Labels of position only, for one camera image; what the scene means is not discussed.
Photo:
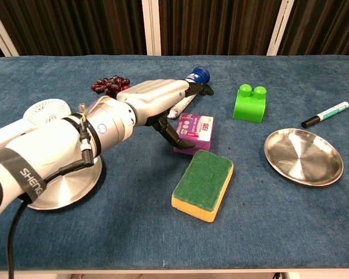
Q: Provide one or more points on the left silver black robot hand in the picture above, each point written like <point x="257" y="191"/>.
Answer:
<point x="154" y="96"/>

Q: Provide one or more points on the purple box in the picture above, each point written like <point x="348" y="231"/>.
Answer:
<point x="196" y="129"/>

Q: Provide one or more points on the green yellow sponge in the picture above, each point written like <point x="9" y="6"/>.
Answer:
<point x="205" y="180"/>

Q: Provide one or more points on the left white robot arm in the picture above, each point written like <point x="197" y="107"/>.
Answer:
<point x="61" y="145"/>

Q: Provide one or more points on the red grape bunch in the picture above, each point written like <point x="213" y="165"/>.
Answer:
<point x="110" y="84"/>

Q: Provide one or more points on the white bottle blue cap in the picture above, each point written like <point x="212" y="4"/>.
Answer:
<point x="200" y="74"/>

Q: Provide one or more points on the green toy building block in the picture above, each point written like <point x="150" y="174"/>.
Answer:
<point x="248" y="109"/>

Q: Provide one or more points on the dark brown curtain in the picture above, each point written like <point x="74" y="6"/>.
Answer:
<point x="75" y="26"/>

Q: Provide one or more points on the white handheld fan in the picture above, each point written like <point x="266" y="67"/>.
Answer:
<point x="46" y="112"/>

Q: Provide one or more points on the steel plate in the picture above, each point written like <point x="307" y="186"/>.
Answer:
<point x="305" y="157"/>
<point x="67" y="189"/>

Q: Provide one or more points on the blue table cloth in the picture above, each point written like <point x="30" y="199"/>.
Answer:
<point x="174" y="241"/>

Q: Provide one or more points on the white marker black cap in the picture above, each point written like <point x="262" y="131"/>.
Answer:
<point x="328" y="113"/>

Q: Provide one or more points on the white wide frame post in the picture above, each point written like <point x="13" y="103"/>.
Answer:
<point x="151" y="26"/>

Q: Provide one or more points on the white slanted frame post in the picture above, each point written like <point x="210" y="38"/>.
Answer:
<point x="279" y="29"/>
<point x="1" y="29"/>

